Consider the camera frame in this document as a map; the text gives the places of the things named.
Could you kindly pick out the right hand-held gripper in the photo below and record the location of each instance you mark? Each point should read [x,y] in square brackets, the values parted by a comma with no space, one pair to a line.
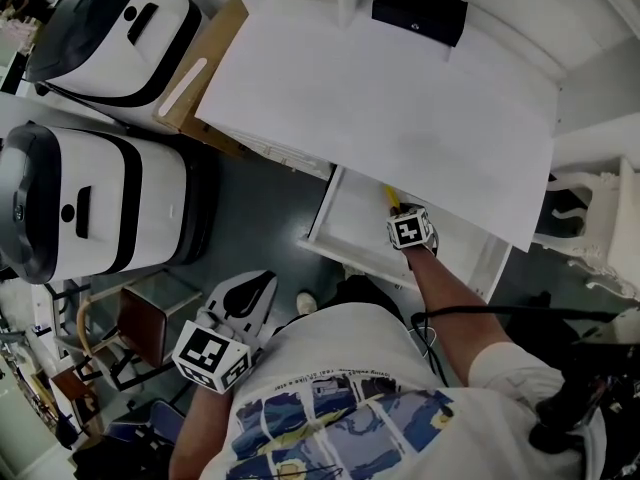
[407,230]

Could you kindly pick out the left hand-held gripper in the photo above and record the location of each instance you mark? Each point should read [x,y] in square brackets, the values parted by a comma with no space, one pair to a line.
[210,353]

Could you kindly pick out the yellow screwdriver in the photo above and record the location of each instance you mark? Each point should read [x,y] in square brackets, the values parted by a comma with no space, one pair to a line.
[391,197]

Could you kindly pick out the white drawer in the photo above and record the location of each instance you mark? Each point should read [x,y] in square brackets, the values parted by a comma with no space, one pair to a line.
[350,218]

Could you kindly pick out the person's left forearm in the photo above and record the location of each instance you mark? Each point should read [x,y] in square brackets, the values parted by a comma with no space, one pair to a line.
[200,428]

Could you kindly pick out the person's right forearm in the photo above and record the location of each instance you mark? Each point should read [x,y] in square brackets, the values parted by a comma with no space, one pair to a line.
[450,303]

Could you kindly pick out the white and black robot base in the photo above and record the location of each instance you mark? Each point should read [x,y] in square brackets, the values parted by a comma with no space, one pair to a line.
[110,38]
[100,203]

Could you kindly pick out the person's black trousers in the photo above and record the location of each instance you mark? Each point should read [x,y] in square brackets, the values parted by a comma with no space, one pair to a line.
[370,293]

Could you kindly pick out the brown seat metal stool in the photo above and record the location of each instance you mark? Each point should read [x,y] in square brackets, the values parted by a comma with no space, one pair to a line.
[142,325]

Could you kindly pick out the blue chair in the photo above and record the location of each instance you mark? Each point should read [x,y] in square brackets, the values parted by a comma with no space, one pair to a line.
[145,433]

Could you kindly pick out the person's white shoe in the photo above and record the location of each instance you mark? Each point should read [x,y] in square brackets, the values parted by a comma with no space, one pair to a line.
[306,302]

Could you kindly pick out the person's white printed shirt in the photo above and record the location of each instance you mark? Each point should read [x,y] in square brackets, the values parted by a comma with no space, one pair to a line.
[350,348]

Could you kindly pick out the white desk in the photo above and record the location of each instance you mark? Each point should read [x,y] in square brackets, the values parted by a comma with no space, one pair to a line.
[375,93]

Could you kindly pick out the white ornate chair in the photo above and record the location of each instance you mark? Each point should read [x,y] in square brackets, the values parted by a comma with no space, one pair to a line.
[617,218]

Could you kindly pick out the black box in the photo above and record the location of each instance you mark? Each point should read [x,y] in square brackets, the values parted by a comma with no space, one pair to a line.
[417,10]

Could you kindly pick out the black backpack gear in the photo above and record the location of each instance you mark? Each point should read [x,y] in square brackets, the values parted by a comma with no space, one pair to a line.
[600,393]

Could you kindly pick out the brown cardboard box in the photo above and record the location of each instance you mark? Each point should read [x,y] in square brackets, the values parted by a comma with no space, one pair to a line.
[200,83]

